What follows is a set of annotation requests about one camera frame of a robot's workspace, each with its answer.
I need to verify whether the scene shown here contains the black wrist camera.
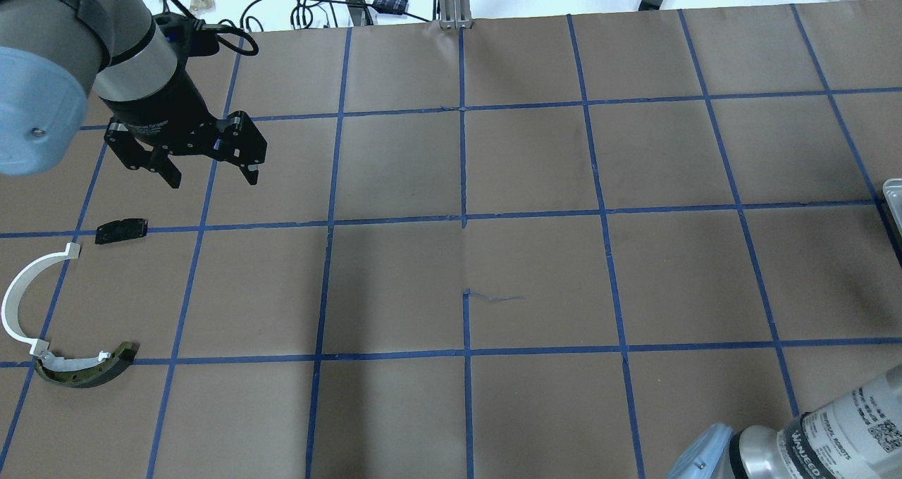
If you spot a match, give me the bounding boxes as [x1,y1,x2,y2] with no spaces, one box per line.
[152,12,260,58]

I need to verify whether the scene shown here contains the black metal bracket plate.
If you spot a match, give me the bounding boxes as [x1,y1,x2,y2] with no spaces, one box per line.
[94,217,149,245]

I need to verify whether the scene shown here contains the dark green brake shoe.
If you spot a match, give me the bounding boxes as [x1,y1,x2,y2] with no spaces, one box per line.
[35,342,139,389]

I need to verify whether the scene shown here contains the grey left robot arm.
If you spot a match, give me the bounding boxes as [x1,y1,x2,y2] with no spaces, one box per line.
[1,0,267,188]

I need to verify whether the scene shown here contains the white plastic tray edge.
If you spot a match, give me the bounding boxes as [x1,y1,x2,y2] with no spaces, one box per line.
[882,178,902,235]

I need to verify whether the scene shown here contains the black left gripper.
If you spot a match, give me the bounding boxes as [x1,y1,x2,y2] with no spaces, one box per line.
[104,70,268,188]

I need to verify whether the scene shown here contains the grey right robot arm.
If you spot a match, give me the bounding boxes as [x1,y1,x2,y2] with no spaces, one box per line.
[211,139,900,478]

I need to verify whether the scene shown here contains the small blue black box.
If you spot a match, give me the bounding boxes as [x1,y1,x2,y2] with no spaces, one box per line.
[371,0,409,15]

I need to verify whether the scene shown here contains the white curved plastic piece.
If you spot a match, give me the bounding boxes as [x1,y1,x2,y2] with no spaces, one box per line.
[1,242,82,357]

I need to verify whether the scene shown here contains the aluminium frame post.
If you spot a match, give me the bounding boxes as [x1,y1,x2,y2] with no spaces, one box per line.
[435,0,473,30]

